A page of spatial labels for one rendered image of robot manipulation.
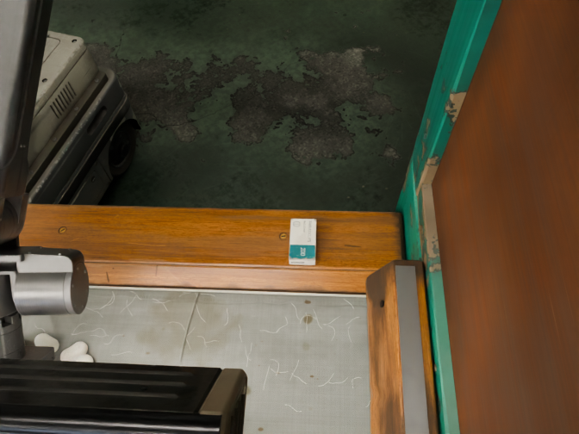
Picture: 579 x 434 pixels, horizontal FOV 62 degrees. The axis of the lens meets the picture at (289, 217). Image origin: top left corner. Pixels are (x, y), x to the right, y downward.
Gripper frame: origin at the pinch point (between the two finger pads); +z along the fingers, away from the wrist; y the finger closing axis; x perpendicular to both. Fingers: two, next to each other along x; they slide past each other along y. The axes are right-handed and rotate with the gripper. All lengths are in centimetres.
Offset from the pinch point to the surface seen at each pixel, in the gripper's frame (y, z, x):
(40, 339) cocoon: 0.7, -7.9, 7.3
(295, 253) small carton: 32.8, -18.2, 13.1
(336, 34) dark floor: 42, -70, 163
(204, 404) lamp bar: 30.2, -21.4, -26.3
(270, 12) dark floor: 14, -80, 172
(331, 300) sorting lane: 37.5, -11.8, 13.5
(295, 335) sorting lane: 32.9, -8.1, 10.3
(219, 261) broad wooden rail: 22.4, -16.6, 14.3
